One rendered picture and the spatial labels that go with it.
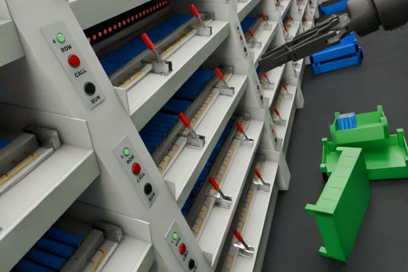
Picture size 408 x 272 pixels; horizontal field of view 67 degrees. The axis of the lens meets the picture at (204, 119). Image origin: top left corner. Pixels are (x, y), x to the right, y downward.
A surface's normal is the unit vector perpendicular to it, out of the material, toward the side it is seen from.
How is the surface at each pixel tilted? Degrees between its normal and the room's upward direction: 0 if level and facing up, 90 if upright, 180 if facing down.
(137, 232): 90
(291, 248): 0
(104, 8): 113
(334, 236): 90
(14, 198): 23
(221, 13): 90
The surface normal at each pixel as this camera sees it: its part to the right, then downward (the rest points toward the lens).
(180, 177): 0.00, -0.84
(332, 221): -0.58, 0.54
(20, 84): -0.34, 0.51
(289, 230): -0.37, -0.85
